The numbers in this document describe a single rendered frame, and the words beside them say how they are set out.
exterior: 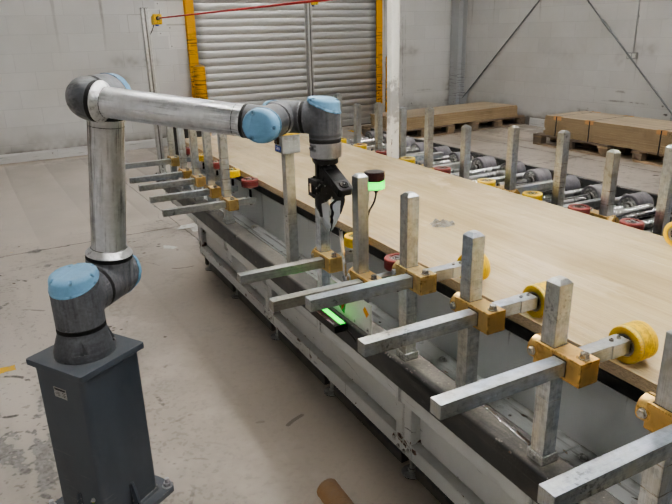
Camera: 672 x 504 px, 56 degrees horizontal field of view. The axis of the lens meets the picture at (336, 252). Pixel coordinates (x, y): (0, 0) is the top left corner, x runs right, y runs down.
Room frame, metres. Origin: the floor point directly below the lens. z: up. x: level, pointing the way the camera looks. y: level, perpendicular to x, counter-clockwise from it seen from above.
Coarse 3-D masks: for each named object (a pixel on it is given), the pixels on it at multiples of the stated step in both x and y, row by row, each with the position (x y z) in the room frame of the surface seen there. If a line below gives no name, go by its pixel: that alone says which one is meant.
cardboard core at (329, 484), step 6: (324, 480) 1.80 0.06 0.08; (330, 480) 1.80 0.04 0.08; (324, 486) 1.77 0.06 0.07; (330, 486) 1.77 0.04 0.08; (336, 486) 1.77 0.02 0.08; (318, 492) 1.77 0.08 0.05; (324, 492) 1.75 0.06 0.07; (330, 492) 1.74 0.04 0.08; (336, 492) 1.73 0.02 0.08; (342, 492) 1.74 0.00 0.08; (324, 498) 1.74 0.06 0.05; (330, 498) 1.72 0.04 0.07; (336, 498) 1.71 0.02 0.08; (342, 498) 1.70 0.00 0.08; (348, 498) 1.71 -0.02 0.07
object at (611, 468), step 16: (656, 432) 0.81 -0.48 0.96; (624, 448) 0.78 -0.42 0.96; (640, 448) 0.78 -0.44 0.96; (656, 448) 0.78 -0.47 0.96; (592, 464) 0.74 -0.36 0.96; (608, 464) 0.74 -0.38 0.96; (624, 464) 0.74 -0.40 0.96; (640, 464) 0.76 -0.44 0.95; (560, 480) 0.71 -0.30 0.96; (576, 480) 0.71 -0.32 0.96; (592, 480) 0.71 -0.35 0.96; (608, 480) 0.73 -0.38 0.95; (544, 496) 0.70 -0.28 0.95; (560, 496) 0.68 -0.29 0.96; (576, 496) 0.70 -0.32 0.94
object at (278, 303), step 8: (384, 272) 1.77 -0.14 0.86; (352, 280) 1.71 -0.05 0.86; (360, 280) 1.71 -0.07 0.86; (320, 288) 1.66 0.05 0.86; (328, 288) 1.65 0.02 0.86; (336, 288) 1.66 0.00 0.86; (280, 296) 1.61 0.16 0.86; (288, 296) 1.60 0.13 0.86; (296, 296) 1.60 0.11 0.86; (304, 296) 1.61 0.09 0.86; (272, 304) 1.57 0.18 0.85; (280, 304) 1.58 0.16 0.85; (288, 304) 1.59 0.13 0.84; (296, 304) 1.60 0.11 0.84; (304, 304) 1.61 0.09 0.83
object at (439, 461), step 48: (240, 192) 3.31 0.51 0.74; (336, 240) 2.33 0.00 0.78; (240, 288) 3.42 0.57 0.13; (288, 336) 2.81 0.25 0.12; (480, 336) 1.57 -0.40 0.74; (528, 336) 1.42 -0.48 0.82; (336, 384) 2.36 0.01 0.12; (624, 384) 1.17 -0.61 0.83; (384, 432) 2.01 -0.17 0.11; (432, 432) 1.81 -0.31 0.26; (576, 432) 1.26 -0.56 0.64; (624, 432) 1.15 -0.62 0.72; (432, 480) 1.75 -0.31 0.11; (480, 480) 1.59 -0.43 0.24
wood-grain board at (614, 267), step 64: (384, 192) 2.59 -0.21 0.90; (448, 192) 2.56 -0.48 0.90; (512, 192) 2.53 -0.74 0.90; (448, 256) 1.78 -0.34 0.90; (512, 256) 1.77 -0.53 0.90; (576, 256) 1.76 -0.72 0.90; (640, 256) 1.74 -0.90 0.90; (512, 320) 1.39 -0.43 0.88; (576, 320) 1.33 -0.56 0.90; (640, 384) 1.07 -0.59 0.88
